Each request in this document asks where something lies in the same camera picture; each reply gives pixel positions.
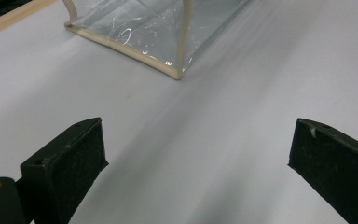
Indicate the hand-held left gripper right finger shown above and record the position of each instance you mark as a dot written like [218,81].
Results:
[335,168]

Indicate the wooden table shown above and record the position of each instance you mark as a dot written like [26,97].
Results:
[9,20]

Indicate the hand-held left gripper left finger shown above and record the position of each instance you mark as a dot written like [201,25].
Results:
[65,171]

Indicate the clear plastic bag beige trim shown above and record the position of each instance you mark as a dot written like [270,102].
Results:
[149,28]

